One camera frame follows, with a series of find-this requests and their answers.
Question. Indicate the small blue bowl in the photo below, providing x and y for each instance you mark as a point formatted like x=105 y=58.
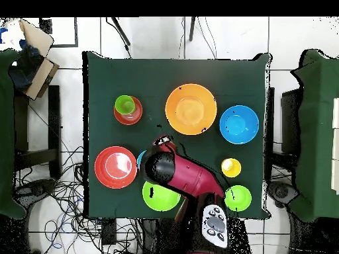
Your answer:
x=140 y=158

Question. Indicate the small red bowl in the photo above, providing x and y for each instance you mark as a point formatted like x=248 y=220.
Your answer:
x=132 y=119

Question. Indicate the green cup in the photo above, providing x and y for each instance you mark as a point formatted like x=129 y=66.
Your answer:
x=125 y=105

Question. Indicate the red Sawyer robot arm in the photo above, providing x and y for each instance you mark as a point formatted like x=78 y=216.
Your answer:
x=188 y=176

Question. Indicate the large orange bowl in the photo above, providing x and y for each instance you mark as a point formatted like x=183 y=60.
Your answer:
x=191 y=109

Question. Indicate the large green bowl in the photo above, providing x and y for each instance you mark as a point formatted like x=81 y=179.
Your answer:
x=164 y=199

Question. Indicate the yellow cup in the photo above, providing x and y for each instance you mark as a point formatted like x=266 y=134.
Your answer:
x=233 y=169

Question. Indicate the large blue bowl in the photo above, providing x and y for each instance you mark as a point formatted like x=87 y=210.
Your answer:
x=239 y=124

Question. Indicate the wide red bowl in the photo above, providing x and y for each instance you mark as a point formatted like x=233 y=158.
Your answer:
x=102 y=169

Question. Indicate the dark green table cloth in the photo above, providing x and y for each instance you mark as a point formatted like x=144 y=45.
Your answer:
x=127 y=74

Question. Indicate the small green bowl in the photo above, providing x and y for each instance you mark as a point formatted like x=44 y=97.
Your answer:
x=241 y=198

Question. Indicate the black tripod leg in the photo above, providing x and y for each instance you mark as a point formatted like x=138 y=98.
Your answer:
x=192 y=29
x=121 y=33

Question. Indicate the cardboard box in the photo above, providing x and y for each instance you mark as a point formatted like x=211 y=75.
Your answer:
x=39 y=76

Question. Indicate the green cloth side table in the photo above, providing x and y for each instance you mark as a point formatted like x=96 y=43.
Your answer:
x=6 y=132
x=315 y=132

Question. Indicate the dark blue cloth bundle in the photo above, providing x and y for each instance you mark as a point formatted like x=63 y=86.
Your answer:
x=25 y=71

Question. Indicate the white box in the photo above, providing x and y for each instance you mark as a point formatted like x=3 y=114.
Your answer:
x=336 y=145

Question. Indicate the black stool frame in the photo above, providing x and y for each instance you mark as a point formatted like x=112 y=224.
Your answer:
x=54 y=119

